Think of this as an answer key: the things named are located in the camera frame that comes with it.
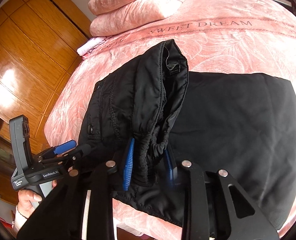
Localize black padded pants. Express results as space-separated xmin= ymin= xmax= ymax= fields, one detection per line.
xmin=78 ymin=40 xmax=296 ymax=229

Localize left hand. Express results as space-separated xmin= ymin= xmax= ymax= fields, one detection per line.
xmin=17 ymin=189 xmax=42 ymax=218

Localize white knit left sleeve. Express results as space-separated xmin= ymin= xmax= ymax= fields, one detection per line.
xmin=12 ymin=206 xmax=28 ymax=233

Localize white pink folded towel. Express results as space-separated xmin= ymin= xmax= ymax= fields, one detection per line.
xmin=76 ymin=37 xmax=107 ymax=56

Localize wooden wardrobe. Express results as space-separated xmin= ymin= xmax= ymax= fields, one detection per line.
xmin=0 ymin=0 xmax=94 ymax=205

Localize folded pink quilt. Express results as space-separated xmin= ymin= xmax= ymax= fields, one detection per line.
xmin=88 ymin=0 xmax=185 ymax=37

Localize pink bed cover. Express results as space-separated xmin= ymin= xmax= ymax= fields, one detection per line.
xmin=44 ymin=0 xmax=296 ymax=240

